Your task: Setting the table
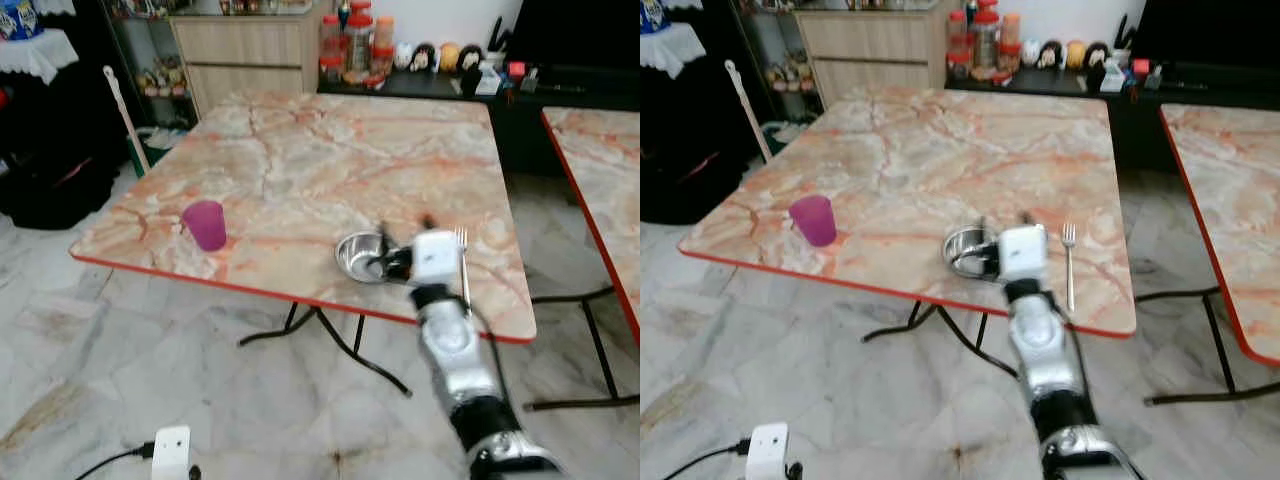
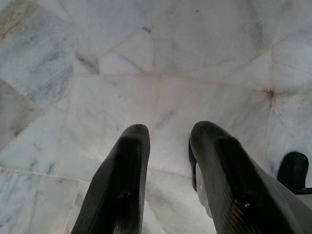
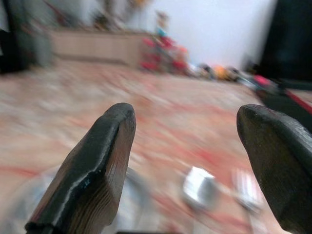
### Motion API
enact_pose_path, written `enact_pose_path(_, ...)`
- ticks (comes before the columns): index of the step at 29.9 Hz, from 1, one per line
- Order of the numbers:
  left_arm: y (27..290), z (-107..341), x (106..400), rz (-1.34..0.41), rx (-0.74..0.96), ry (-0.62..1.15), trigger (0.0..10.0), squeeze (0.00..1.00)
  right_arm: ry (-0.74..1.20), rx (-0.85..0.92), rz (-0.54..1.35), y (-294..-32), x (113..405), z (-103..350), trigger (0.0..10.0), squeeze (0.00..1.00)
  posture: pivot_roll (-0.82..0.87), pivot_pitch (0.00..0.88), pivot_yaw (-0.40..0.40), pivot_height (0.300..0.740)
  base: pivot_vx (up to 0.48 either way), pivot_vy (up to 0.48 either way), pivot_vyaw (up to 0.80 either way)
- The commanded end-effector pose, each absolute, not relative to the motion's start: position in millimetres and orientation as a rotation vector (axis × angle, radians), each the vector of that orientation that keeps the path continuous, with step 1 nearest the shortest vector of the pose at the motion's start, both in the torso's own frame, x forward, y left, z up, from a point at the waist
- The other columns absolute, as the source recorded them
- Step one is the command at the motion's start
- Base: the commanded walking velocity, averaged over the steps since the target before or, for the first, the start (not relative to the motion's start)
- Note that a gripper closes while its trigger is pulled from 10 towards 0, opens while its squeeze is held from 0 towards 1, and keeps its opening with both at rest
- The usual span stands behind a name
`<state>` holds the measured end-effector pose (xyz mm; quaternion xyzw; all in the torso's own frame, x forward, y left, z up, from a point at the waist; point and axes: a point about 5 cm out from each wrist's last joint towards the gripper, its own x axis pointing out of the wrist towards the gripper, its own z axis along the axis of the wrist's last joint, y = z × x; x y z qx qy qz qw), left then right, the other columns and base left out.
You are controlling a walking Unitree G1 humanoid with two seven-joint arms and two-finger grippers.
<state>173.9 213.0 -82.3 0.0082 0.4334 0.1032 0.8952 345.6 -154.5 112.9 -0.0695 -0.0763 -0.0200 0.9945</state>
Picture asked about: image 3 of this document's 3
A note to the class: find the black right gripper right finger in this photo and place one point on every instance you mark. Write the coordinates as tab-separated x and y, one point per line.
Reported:
280	156

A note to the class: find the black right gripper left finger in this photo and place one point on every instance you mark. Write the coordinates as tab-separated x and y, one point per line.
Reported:
92	156

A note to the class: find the silver metal fork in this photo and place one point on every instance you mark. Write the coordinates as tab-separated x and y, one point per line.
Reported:
246	192

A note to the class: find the silver metal bowl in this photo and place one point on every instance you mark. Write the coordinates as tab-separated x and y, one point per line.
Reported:
198	187

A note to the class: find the small red bottle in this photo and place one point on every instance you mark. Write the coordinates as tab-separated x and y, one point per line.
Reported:
262	79

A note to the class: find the yellow jar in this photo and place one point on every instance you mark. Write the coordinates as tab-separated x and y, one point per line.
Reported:
222	72

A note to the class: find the light wooden cabinet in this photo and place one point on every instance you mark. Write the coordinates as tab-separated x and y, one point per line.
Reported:
97	47

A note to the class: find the red containers stack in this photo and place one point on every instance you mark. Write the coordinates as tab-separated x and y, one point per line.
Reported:
156	54

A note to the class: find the large black television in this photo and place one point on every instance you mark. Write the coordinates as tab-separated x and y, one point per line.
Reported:
287	36

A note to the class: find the orange bottle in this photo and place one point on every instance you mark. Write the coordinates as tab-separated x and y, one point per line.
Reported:
181	52

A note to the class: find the dark ornaments cluster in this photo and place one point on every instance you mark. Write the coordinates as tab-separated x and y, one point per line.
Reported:
109	17

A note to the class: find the tall slim bottle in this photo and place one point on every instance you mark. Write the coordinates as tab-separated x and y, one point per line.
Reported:
162	23

